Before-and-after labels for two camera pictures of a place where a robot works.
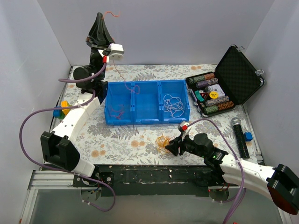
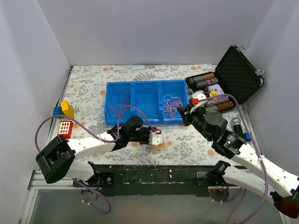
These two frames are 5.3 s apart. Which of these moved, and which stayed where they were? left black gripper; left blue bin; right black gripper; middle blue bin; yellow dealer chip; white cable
Moved: right black gripper; left black gripper
Stayed: white cable; middle blue bin; left blue bin; yellow dealer chip
